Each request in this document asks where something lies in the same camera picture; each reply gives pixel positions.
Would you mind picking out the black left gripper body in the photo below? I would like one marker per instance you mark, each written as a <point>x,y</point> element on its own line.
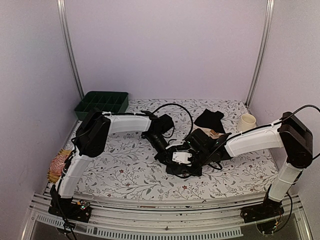
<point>162,157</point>

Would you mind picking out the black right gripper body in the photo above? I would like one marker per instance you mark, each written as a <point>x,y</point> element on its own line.
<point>191,170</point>

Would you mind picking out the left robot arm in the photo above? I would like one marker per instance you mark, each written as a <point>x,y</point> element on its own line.
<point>91,137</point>

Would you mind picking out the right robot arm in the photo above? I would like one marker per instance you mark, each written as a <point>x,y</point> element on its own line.
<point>198,149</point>

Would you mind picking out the floral patterned table mat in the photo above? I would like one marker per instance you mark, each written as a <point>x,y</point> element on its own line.
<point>128,170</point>

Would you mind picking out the dark green divided tray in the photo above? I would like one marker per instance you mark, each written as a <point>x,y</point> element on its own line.
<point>105,101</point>

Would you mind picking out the cream plastic cup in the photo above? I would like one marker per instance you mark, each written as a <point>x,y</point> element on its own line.
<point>246,122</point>

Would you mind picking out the red patterned bowl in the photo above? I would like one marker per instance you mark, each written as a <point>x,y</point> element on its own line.
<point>57,165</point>

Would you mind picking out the woven bamboo mat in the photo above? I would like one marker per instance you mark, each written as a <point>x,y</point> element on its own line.
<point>51,178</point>

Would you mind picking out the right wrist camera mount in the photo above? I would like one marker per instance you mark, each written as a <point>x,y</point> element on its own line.
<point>182,158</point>

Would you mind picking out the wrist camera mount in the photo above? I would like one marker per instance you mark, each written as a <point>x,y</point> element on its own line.
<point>182,158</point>
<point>175,145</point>

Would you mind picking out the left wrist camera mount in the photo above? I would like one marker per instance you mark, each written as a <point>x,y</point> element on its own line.
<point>175,145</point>

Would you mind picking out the front aluminium rail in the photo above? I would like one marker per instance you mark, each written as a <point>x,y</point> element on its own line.
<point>200,219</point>

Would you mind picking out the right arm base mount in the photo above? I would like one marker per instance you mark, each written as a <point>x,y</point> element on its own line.
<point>261,211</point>

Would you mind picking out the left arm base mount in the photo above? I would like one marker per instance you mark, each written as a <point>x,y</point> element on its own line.
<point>78,211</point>

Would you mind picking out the right aluminium frame post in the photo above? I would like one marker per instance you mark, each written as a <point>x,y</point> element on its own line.
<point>261,51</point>

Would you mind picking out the aluminium frame post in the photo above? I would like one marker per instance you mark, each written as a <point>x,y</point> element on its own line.
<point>61,7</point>
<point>261,51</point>

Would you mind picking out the left aluminium frame post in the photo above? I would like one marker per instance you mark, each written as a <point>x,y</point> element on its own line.
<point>61,7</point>

